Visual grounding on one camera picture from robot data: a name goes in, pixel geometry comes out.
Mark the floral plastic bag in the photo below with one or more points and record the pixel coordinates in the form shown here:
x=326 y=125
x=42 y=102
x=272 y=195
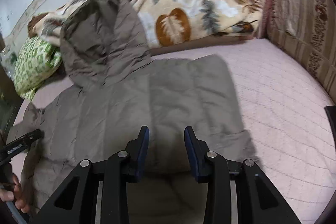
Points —
x=8 y=61

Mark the striped floral sofa cushion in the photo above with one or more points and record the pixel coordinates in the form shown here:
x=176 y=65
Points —
x=305 y=30

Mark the black smartphone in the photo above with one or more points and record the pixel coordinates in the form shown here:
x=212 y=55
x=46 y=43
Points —
x=331 y=114

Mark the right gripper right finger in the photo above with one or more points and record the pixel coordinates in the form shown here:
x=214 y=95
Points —
x=258 y=200

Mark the leaf pattern fleece blanket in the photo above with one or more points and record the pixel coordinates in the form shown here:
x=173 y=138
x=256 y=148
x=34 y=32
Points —
x=153 y=23

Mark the grey-brown quilted puffer jacket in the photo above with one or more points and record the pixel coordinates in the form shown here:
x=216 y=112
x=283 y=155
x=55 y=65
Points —
x=117 y=88

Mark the person's left hand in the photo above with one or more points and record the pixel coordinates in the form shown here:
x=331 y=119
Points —
x=16 y=195

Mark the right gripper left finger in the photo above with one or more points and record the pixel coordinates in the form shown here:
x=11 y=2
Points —
x=74 y=201

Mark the green white patterned pillow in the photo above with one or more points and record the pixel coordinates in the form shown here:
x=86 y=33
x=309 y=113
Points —
x=36 y=62

